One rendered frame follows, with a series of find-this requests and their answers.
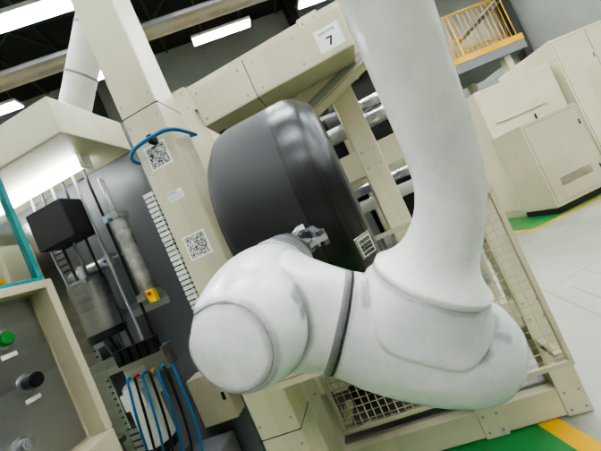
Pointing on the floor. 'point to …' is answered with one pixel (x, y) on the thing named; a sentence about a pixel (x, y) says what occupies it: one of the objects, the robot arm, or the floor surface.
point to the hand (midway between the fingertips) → (300, 234)
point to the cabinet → (551, 162)
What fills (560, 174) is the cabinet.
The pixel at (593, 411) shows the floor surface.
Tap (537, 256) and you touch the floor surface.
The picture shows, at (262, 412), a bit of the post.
